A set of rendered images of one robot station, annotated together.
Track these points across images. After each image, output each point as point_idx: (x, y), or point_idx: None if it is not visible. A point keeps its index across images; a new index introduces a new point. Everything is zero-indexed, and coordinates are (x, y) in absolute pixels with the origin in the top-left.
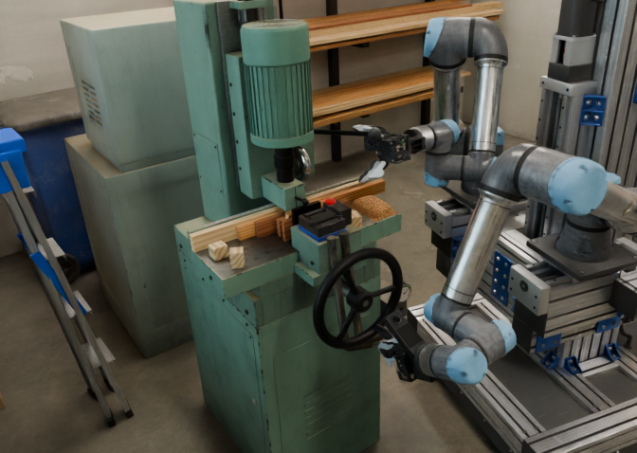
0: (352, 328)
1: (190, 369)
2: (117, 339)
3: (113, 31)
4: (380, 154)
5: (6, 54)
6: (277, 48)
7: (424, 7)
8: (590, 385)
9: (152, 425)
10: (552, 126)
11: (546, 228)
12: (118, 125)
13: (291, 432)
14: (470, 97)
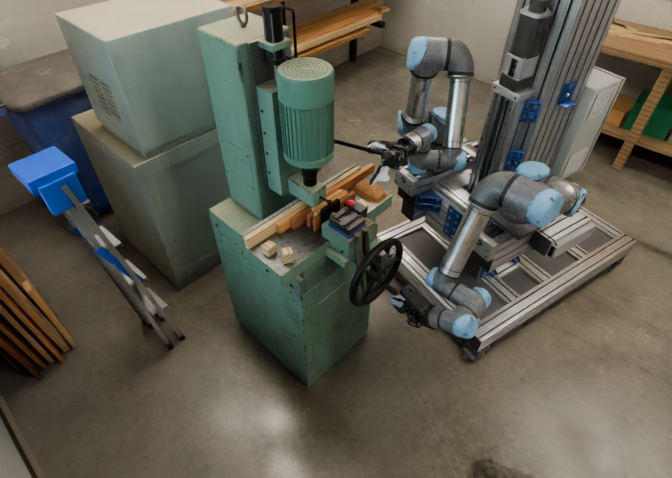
0: None
1: (217, 294)
2: (150, 276)
3: (124, 40)
4: (384, 161)
5: None
6: (313, 96)
7: None
8: (503, 283)
9: (202, 344)
10: (497, 118)
11: None
12: (139, 121)
13: (318, 348)
14: (387, 26)
